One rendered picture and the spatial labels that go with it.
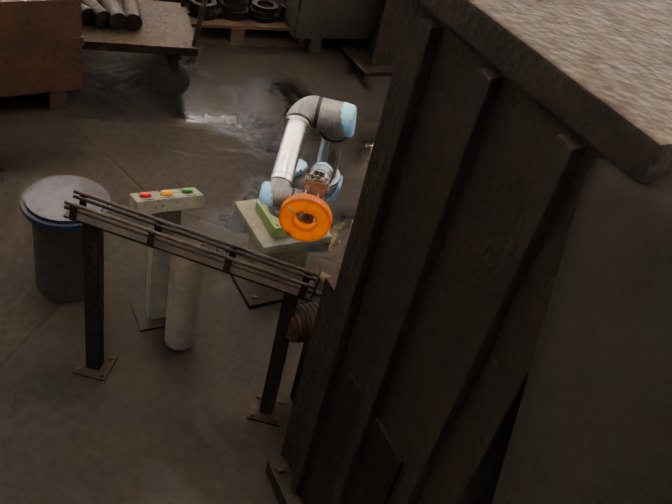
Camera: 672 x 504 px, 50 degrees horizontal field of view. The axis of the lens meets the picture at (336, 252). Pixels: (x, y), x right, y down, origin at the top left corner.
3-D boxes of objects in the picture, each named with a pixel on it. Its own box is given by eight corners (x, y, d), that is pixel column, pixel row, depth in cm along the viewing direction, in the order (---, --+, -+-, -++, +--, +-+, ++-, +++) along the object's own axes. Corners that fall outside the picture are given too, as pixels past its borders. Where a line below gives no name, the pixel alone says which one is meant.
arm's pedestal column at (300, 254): (215, 250, 332) (221, 204, 316) (293, 237, 351) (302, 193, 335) (249, 309, 307) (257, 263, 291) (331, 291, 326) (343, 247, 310)
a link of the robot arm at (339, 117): (306, 177, 306) (321, 88, 259) (341, 185, 306) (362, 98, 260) (300, 200, 300) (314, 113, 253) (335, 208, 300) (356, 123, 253)
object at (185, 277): (199, 347, 285) (211, 246, 253) (169, 353, 280) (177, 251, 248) (190, 326, 293) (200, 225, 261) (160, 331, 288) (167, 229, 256)
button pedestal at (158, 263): (193, 322, 295) (206, 199, 257) (134, 333, 285) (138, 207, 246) (182, 295, 306) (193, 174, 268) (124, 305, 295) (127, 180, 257)
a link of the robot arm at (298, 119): (291, 82, 259) (258, 191, 234) (321, 89, 259) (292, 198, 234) (288, 104, 269) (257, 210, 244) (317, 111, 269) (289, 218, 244)
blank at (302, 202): (304, 250, 218) (306, 243, 220) (342, 225, 210) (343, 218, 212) (267, 217, 212) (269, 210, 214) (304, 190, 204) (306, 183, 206)
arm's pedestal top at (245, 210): (233, 208, 316) (234, 201, 313) (298, 199, 331) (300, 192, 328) (262, 255, 296) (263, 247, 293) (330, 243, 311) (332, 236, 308)
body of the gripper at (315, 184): (303, 178, 215) (308, 167, 226) (297, 204, 219) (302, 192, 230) (328, 184, 215) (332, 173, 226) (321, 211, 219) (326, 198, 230)
